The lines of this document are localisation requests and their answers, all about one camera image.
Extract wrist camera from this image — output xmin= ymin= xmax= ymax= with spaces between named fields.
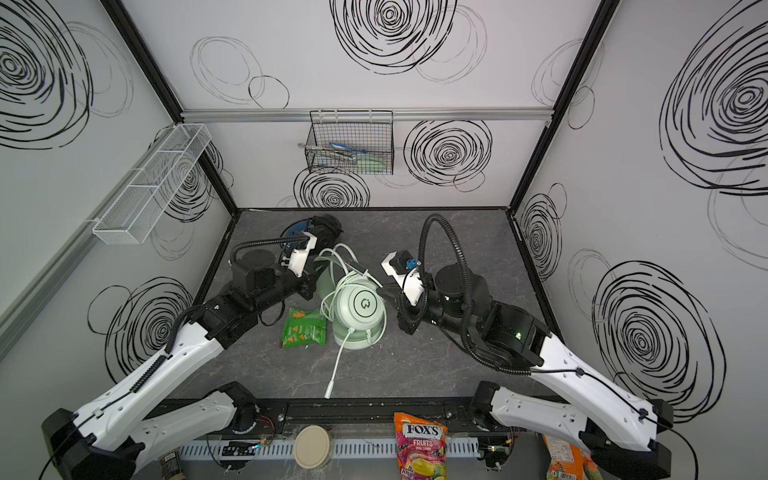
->
xmin=280 ymin=231 xmax=317 ymax=278
xmin=381 ymin=250 xmax=425 ymax=306

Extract blue handled tool in basket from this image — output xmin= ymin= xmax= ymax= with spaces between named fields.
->
xmin=329 ymin=142 xmax=367 ymax=156

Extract aluminium wall rail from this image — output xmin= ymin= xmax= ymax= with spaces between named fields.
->
xmin=181 ymin=106 xmax=554 ymax=123

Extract white wire shelf basket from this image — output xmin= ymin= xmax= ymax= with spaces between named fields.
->
xmin=92 ymin=124 xmax=211 ymax=245

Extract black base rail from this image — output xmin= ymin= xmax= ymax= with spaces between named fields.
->
xmin=149 ymin=395 xmax=601 ymax=436

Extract green item in basket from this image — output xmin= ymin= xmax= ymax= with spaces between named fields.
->
xmin=354 ymin=153 xmax=389 ymax=174

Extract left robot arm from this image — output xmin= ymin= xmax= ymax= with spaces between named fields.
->
xmin=42 ymin=228 xmax=333 ymax=479

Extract Fox's fruits candy bag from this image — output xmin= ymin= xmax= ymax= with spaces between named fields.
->
xmin=394 ymin=412 xmax=447 ymax=479

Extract mint green headphones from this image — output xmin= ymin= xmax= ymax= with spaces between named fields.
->
xmin=314 ymin=263 xmax=389 ymax=400

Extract small dark jar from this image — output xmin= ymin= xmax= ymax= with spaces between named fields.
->
xmin=158 ymin=450 xmax=186 ymax=480

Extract black wire basket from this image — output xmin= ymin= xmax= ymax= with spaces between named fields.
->
xmin=301 ymin=120 xmax=395 ymax=175

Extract white slotted cable duct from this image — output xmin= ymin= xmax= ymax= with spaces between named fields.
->
xmin=179 ymin=436 xmax=481 ymax=462

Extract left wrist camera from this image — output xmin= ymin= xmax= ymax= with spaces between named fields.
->
xmin=280 ymin=231 xmax=317 ymax=278

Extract black blue headphones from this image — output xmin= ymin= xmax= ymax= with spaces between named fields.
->
xmin=281 ymin=214 xmax=343 ymax=254

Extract orange snack bag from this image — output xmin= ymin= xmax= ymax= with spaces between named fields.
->
xmin=543 ymin=435 xmax=603 ymax=480

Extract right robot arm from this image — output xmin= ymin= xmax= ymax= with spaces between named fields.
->
xmin=381 ymin=213 xmax=677 ymax=479

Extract round beige lid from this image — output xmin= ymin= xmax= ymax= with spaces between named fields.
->
xmin=294 ymin=425 xmax=332 ymax=470

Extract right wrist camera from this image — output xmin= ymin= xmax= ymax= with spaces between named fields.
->
xmin=381 ymin=250 xmax=425 ymax=306

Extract green snack bag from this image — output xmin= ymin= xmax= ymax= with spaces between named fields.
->
xmin=280 ymin=307 xmax=327 ymax=349

